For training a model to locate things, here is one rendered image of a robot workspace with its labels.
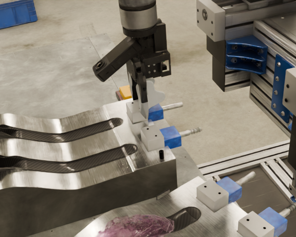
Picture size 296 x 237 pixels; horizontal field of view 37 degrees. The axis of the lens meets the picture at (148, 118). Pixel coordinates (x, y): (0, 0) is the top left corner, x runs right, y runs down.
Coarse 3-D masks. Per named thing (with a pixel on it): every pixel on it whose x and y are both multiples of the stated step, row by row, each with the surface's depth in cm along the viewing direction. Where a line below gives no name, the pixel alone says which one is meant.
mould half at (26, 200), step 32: (32, 128) 99; (64, 128) 103; (128, 128) 99; (64, 160) 92; (128, 160) 91; (160, 160) 90; (0, 192) 80; (32, 192) 82; (64, 192) 85; (96, 192) 88; (128, 192) 90; (160, 192) 93; (0, 224) 84; (32, 224) 86; (64, 224) 89
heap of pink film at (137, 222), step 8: (128, 216) 76; (136, 216) 76; (144, 216) 76; (152, 216) 77; (160, 216) 79; (112, 224) 71; (120, 224) 71; (128, 224) 73; (136, 224) 73; (144, 224) 74; (152, 224) 74; (160, 224) 76; (168, 224) 77; (104, 232) 71; (112, 232) 71; (120, 232) 71; (128, 232) 71; (136, 232) 72; (144, 232) 72; (152, 232) 73; (160, 232) 75; (168, 232) 76
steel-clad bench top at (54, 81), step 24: (48, 48) 159; (72, 48) 157; (96, 48) 156; (0, 72) 146; (24, 72) 145; (48, 72) 144; (72, 72) 142; (120, 72) 140; (0, 96) 134; (24, 96) 132; (48, 96) 131; (72, 96) 130; (96, 96) 129; (192, 168) 100; (96, 216) 91
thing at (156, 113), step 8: (128, 104) 102; (136, 104) 102; (176, 104) 105; (128, 112) 103; (136, 112) 100; (152, 112) 101; (160, 112) 102; (136, 120) 101; (144, 120) 101; (152, 120) 103
